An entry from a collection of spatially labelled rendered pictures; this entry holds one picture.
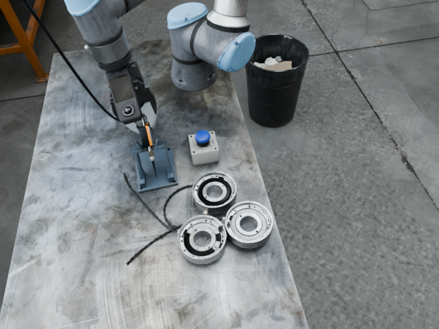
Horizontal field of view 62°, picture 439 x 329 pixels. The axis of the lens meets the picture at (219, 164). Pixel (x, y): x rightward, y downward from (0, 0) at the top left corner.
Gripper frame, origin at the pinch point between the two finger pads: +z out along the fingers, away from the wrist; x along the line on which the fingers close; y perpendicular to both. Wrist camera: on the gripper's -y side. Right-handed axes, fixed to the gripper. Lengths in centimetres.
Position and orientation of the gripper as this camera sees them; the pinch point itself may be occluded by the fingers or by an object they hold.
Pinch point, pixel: (145, 129)
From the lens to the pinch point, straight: 89.4
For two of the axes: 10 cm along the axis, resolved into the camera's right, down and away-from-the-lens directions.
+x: -9.5, 3.2, -0.7
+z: 1.5, 6.1, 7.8
